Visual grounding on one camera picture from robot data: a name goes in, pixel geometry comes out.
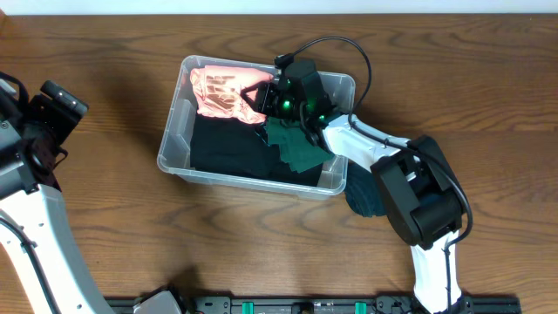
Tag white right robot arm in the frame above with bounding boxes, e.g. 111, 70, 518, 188
242, 55, 473, 313

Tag dark teal garment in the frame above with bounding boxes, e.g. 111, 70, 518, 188
344, 163, 386, 217

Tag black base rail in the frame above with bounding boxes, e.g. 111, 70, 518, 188
104, 294, 524, 314

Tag green garment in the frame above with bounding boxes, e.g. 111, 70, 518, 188
265, 117, 334, 173

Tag black garment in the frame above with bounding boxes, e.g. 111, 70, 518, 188
190, 115, 290, 180

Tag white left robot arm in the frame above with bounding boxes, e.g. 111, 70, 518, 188
1, 73, 186, 313

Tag clear plastic storage bin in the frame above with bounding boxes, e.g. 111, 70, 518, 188
157, 55, 349, 201

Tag pink printed shirt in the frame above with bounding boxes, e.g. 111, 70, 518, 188
189, 65, 274, 125

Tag black trousers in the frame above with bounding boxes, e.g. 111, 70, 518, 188
264, 162, 323, 187

